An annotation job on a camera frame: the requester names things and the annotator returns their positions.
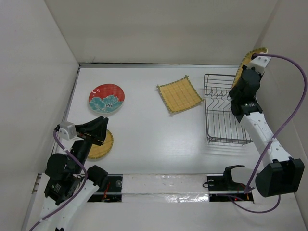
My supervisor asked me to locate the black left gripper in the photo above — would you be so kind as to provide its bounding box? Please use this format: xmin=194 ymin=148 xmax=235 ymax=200
xmin=71 ymin=115 xmax=108 ymax=172

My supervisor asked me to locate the fan-shaped bamboo tray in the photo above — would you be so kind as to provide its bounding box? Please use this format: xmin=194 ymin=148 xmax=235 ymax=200
xmin=231 ymin=47 xmax=268 ymax=89

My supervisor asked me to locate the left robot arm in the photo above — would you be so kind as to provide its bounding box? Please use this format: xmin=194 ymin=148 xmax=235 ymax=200
xmin=31 ymin=116 xmax=109 ymax=231

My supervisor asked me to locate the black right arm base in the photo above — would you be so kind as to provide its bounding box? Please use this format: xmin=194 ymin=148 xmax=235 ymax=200
xmin=205 ymin=165 xmax=244 ymax=193

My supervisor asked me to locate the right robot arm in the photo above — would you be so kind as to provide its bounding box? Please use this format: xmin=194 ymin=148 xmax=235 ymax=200
xmin=222 ymin=68 xmax=305 ymax=197

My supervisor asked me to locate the round bamboo tray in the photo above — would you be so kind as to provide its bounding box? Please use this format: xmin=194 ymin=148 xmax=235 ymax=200
xmin=88 ymin=130 xmax=114 ymax=159

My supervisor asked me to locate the red teal floral plate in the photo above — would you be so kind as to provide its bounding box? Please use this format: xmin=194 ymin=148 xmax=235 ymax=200
xmin=88 ymin=83 xmax=125 ymax=114

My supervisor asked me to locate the square bamboo tray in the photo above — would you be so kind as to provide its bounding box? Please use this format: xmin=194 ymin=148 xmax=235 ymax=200
xmin=157 ymin=75 xmax=204 ymax=114

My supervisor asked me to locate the white foam front strip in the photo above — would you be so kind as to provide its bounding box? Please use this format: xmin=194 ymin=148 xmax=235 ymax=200
xmin=121 ymin=174 xmax=209 ymax=203

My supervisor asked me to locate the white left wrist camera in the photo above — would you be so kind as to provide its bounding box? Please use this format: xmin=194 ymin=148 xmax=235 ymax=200
xmin=55 ymin=121 xmax=77 ymax=141

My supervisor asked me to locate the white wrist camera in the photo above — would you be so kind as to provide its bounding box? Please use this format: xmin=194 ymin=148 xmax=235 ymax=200
xmin=55 ymin=121 xmax=77 ymax=141
xmin=247 ymin=53 xmax=271 ymax=76

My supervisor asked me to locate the dark wire dish rack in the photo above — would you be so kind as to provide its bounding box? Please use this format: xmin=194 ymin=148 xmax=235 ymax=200
xmin=204 ymin=74 xmax=252 ymax=145

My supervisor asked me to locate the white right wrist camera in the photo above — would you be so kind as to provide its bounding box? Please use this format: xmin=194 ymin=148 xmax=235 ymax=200
xmin=247 ymin=53 xmax=271 ymax=76

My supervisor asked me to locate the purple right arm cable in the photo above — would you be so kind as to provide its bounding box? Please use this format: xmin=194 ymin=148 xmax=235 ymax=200
xmin=231 ymin=54 xmax=308 ymax=214

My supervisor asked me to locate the metal front rail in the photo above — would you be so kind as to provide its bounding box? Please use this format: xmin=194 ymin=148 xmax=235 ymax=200
xmin=94 ymin=190 xmax=251 ymax=195

